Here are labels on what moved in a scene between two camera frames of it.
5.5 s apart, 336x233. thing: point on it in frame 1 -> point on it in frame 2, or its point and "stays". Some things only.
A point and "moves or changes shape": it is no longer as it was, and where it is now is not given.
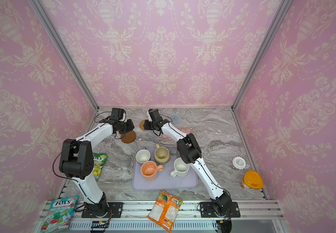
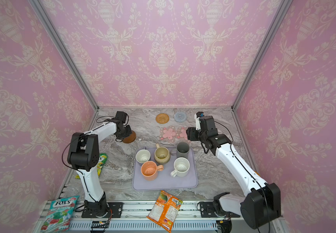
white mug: (181, 168) stays
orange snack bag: (165, 210) stays
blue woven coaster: (176, 118) moves or changes shape
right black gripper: (148, 125) -> (191, 134)
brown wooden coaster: (128, 137) stays
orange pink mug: (149, 169) stays
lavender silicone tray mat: (162, 168) stays
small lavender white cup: (142, 155) stays
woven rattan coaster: (141, 124) moves or changes shape
